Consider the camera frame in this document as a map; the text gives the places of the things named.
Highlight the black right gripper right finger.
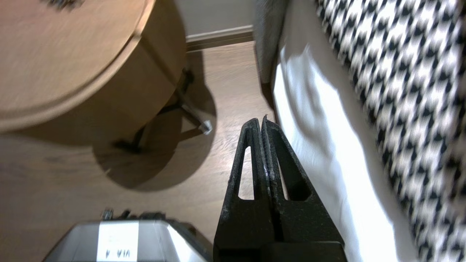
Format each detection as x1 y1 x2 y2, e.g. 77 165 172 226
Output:
261 116 345 244

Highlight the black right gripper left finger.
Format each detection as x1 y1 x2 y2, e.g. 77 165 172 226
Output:
213 118 275 256

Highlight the white bed sheet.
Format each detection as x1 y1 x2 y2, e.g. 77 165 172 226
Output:
272 0 419 262

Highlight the silver robot chassis with label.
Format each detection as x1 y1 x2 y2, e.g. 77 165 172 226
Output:
42 209 213 262

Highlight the black white houndstooth pillow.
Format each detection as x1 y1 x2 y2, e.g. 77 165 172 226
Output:
315 0 466 262

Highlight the grey fabric headboard edge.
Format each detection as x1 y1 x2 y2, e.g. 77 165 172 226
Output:
254 0 292 85

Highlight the round wooden nightstand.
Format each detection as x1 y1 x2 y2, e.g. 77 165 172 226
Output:
0 0 188 110

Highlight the black metal nightstand leg frame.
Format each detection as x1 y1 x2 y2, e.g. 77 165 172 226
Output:
113 69 213 151

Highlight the black coiled telephone cord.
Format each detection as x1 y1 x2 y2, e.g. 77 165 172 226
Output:
46 0 86 11

